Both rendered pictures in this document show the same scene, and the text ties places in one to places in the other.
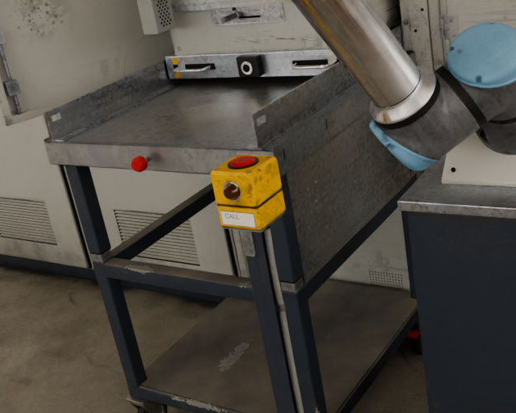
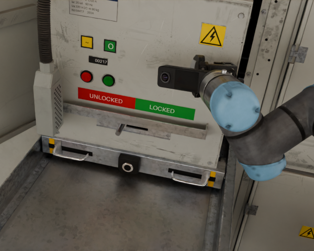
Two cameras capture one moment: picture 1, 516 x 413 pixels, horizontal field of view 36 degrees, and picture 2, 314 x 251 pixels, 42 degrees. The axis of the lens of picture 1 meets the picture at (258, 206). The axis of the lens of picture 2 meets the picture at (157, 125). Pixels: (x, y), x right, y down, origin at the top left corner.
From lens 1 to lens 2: 1.14 m
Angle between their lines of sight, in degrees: 27
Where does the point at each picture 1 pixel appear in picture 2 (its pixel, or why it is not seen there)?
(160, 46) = (22, 104)
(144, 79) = (26, 163)
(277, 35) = (158, 146)
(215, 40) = (96, 135)
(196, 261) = not seen: hidden behind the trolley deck
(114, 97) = (5, 193)
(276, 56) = (154, 162)
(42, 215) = not seen: outside the picture
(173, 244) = not seen: outside the picture
